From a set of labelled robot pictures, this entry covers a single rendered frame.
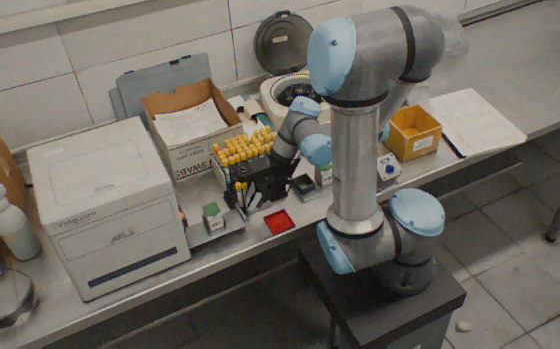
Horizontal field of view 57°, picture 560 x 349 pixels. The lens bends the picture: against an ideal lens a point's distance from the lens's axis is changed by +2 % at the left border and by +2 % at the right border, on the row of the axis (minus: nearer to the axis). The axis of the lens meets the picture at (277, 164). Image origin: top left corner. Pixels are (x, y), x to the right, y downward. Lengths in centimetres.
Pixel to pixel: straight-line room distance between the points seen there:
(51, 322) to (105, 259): 21
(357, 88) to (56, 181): 73
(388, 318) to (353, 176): 39
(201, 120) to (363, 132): 91
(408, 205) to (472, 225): 162
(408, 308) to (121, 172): 72
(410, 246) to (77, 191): 73
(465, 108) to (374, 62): 107
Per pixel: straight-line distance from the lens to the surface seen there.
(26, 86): 173
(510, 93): 202
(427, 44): 87
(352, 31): 82
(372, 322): 120
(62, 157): 132
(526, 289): 255
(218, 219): 136
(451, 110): 186
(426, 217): 109
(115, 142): 132
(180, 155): 154
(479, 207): 280
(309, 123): 122
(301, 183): 153
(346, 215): 101
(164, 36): 172
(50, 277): 149
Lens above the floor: 197
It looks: 43 degrees down
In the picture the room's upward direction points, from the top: 4 degrees counter-clockwise
